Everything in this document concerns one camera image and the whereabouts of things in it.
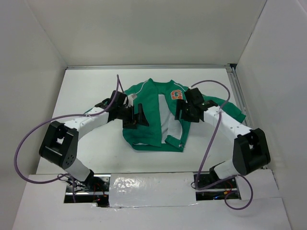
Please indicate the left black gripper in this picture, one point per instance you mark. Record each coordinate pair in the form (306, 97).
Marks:
(131, 122)

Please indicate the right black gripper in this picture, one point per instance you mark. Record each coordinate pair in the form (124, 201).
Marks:
(182, 104)

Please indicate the green jacket with white lining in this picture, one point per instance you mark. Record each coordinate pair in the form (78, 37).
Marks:
(164, 133)

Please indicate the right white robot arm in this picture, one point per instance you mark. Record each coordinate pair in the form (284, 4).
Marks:
(221, 121)

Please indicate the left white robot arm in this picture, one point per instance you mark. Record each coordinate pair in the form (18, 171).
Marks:
(60, 143)

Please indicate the white taped cover plate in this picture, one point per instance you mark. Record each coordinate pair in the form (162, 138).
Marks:
(151, 190)

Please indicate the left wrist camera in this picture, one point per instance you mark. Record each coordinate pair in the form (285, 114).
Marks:
(131, 99)

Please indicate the aluminium frame rail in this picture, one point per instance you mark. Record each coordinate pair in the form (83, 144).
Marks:
(242, 107)

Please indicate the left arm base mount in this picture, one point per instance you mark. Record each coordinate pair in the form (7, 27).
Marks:
(78, 192)

